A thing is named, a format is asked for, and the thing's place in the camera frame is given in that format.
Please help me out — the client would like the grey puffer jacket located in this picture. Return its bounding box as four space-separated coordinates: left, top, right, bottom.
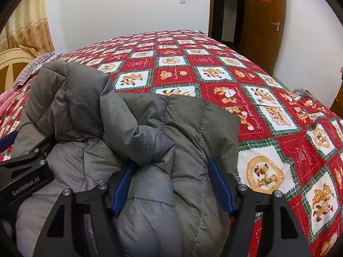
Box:
12 60 241 257

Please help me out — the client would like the brown wooden furniture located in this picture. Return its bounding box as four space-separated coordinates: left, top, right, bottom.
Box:
333 67 343 110

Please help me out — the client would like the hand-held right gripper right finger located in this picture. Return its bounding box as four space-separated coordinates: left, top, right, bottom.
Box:
208 158 313 257

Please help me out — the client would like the crumpled grey cloth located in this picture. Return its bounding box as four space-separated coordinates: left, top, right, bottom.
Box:
292 88 320 101

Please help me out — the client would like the beige patterned curtain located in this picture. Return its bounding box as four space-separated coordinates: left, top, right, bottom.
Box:
0 0 55 58

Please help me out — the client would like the folded pink cloth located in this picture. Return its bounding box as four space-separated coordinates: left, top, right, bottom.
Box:
0 90 15 114

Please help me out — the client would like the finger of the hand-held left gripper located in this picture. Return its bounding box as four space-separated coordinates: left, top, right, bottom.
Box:
0 133 17 152
25 136 57 164

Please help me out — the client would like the red checkered bear bedspread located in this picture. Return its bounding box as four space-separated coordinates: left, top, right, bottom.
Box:
0 30 343 257

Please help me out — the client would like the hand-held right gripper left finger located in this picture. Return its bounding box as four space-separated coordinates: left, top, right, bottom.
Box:
32 163 140 257

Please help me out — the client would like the cream wooden headboard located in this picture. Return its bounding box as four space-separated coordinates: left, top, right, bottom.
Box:
0 48 36 94

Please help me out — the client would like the grey striped pillow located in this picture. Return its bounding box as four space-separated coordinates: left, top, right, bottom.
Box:
13 52 58 89

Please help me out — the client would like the brown wooden door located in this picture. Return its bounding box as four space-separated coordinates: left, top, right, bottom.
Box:
242 0 287 74

